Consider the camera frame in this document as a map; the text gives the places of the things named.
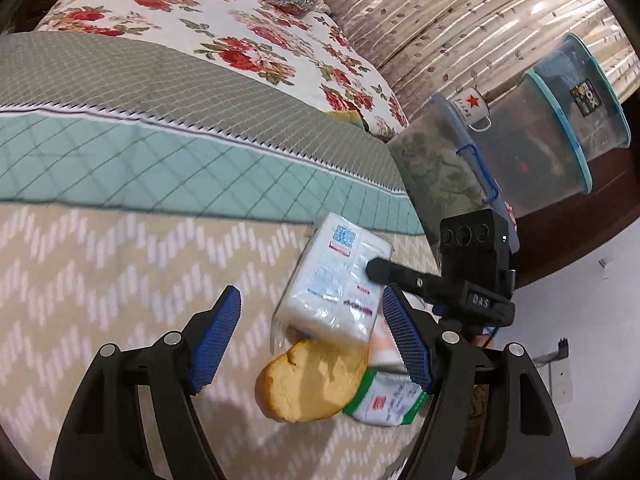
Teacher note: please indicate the pink white box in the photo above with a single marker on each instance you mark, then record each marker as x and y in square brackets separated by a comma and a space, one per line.
[385, 352]

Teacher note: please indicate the leaf print curtain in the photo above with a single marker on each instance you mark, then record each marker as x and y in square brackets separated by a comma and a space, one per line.
[450, 20]

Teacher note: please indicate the green white sachet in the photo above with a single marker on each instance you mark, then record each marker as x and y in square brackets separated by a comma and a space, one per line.
[385, 400]

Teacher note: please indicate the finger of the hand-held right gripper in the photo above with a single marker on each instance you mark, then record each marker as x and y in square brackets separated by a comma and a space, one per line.
[405, 280]

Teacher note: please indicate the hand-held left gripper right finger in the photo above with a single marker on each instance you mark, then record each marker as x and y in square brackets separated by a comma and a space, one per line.
[407, 340]

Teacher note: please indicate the clear storage box teal lid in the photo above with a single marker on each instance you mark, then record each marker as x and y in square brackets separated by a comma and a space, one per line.
[540, 140]

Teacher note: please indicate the orange bread piece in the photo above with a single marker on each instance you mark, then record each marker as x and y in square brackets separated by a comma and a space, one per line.
[305, 380]

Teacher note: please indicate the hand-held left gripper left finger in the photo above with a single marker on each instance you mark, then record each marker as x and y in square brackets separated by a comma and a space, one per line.
[215, 345]

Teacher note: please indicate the red white small packet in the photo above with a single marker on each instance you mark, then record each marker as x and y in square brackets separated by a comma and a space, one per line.
[510, 208]

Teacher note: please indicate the yellow cloth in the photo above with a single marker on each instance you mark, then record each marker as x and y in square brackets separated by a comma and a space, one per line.
[350, 116]

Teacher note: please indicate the white tissue packet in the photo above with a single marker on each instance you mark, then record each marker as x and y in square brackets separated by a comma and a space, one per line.
[325, 280]

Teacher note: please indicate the white enamel mug red star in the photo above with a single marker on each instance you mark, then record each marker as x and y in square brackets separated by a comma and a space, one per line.
[467, 105]

